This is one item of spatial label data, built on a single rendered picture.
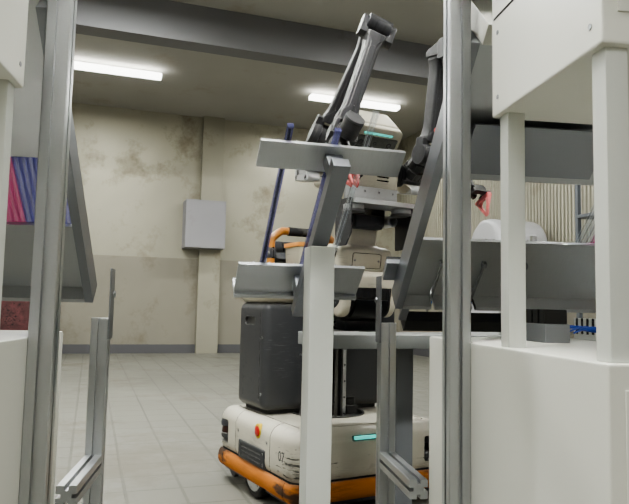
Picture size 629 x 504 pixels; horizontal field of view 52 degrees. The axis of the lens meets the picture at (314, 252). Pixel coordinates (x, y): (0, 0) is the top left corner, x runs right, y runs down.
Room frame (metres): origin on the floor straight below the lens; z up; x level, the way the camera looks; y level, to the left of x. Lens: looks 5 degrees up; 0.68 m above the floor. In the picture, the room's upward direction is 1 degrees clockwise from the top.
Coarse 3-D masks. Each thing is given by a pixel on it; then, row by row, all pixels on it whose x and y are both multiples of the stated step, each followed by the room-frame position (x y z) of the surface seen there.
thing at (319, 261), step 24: (312, 264) 1.49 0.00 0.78; (312, 288) 1.49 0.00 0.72; (312, 312) 1.49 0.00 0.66; (312, 336) 1.49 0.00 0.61; (312, 360) 1.49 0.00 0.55; (312, 384) 1.49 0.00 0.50; (312, 408) 1.49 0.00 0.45; (312, 432) 1.49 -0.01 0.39; (312, 456) 1.49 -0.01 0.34; (312, 480) 1.49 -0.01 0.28
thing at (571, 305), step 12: (408, 300) 1.67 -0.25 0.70; (420, 300) 1.67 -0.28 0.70; (432, 300) 1.69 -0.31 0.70; (480, 300) 1.70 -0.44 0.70; (492, 300) 1.70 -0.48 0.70; (528, 300) 1.72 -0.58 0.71; (540, 300) 1.72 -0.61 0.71; (552, 300) 1.73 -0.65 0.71; (564, 300) 1.74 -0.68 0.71; (576, 300) 1.74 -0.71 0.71; (588, 300) 1.75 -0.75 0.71; (576, 312) 1.72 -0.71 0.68; (588, 312) 1.73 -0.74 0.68
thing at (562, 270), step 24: (432, 240) 1.55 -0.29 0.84; (480, 240) 1.57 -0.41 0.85; (528, 240) 1.59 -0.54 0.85; (432, 264) 1.61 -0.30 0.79; (480, 264) 1.62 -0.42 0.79; (528, 264) 1.63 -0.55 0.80; (552, 264) 1.64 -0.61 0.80; (576, 264) 1.65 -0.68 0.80; (480, 288) 1.68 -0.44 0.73; (528, 288) 1.70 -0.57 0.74; (552, 288) 1.71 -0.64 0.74; (576, 288) 1.71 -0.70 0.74
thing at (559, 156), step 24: (480, 48) 1.20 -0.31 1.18; (480, 72) 1.24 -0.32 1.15; (480, 96) 1.28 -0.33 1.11; (480, 120) 1.32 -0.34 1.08; (528, 120) 1.33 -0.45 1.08; (480, 144) 1.32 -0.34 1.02; (528, 144) 1.33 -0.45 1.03; (552, 144) 1.33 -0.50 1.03; (576, 144) 1.34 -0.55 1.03; (480, 168) 1.36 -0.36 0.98; (528, 168) 1.37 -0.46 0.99; (552, 168) 1.38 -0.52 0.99; (576, 168) 1.38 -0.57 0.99
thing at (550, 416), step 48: (432, 336) 1.37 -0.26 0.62; (432, 384) 1.36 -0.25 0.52; (480, 384) 1.11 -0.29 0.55; (528, 384) 0.93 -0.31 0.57; (576, 384) 0.81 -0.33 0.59; (624, 384) 0.74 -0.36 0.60; (432, 432) 1.36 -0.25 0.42; (480, 432) 1.11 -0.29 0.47; (528, 432) 0.93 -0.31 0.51; (576, 432) 0.81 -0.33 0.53; (624, 432) 0.74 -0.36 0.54; (432, 480) 1.35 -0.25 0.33; (480, 480) 1.11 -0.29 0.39; (528, 480) 0.94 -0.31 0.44; (576, 480) 0.81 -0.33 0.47; (624, 480) 0.74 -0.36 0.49
